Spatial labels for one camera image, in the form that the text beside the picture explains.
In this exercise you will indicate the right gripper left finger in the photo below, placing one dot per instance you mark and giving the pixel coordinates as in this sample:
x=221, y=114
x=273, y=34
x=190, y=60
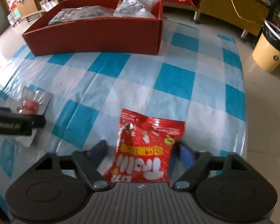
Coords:
x=87, y=162

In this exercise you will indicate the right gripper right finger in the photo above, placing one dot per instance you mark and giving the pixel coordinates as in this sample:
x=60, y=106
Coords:
x=195, y=164

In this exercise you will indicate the vacuum packed sausages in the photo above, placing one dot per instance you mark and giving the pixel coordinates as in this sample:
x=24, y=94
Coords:
x=34, y=103

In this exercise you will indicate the red candy bag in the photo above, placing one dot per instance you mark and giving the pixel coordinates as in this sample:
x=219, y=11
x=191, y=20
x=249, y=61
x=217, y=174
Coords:
x=143, y=149

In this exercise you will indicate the clear barcode snack bag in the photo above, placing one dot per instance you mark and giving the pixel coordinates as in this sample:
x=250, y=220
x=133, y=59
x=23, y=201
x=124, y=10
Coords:
x=81, y=13

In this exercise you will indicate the silver foil snack pack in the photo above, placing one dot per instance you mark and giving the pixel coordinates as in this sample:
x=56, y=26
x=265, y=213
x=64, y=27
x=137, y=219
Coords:
x=136, y=8

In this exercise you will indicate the blue checkered tablecloth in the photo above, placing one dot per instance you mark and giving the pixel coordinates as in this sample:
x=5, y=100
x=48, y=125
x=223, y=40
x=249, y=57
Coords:
x=197, y=77

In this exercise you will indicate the red cardboard box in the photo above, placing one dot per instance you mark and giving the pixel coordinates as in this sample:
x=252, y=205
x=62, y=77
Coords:
x=102, y=34

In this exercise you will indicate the yellow trash bin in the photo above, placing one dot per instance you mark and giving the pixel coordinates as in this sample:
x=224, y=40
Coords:
x=266, y=53

